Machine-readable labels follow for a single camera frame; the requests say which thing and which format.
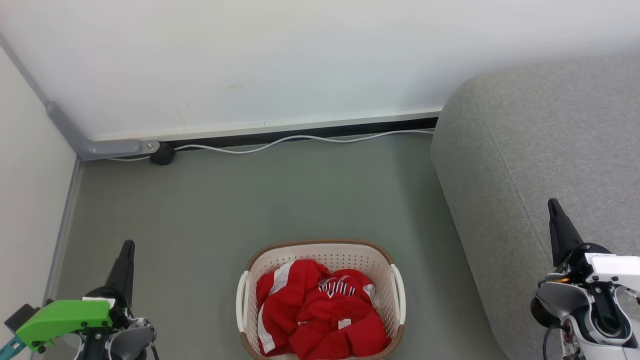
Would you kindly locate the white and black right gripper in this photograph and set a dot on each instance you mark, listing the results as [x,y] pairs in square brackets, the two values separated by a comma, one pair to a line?
[612,270]

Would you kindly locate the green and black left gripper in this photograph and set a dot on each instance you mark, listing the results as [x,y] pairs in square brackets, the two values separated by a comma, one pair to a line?
[65,315]

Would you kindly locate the red and white garment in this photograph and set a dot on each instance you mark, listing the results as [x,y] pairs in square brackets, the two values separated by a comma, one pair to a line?
[325,320]

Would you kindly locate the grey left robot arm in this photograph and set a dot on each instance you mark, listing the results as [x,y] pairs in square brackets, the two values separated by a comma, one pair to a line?
[127,342]

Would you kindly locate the grey fabric sofa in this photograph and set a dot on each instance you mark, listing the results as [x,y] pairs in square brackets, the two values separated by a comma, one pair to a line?
[540,150]

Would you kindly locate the cream laundry basket brown rim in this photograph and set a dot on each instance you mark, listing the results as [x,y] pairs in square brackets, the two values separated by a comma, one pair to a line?
[320,255]

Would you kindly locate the grey side wall baseboard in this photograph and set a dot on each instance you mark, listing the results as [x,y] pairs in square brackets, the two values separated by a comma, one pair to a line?
[62,235]

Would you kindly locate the black teal wrist camera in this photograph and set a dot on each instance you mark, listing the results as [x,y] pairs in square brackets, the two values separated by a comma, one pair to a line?
[20,316]

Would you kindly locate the black silver wall baseboard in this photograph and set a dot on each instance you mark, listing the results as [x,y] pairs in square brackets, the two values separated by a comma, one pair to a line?
[300,131]

